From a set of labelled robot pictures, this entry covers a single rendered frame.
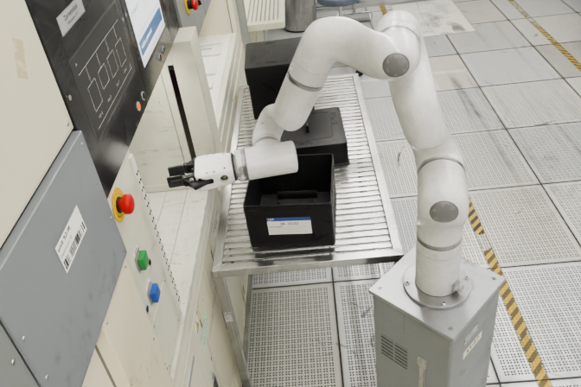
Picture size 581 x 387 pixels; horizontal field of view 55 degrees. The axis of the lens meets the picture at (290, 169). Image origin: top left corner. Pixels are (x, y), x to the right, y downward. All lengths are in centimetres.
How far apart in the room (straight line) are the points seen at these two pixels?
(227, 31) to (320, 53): 203
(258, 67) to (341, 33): 122
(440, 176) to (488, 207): 183
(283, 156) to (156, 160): 63
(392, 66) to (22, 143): 70
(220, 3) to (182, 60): 148
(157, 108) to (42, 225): 104
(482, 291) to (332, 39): 85
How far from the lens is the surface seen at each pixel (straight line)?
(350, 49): 121
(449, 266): 157
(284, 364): 248
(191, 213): 187
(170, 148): 190
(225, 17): 322
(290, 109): 131
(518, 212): 318
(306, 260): 177
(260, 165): 142
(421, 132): 131
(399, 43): 116
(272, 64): 242
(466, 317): 162
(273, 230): 178
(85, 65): 106
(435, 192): 135
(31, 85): 88
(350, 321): 259
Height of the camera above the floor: 199
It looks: 35 degrees down
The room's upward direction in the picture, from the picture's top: 8 degrees counter-clockwise
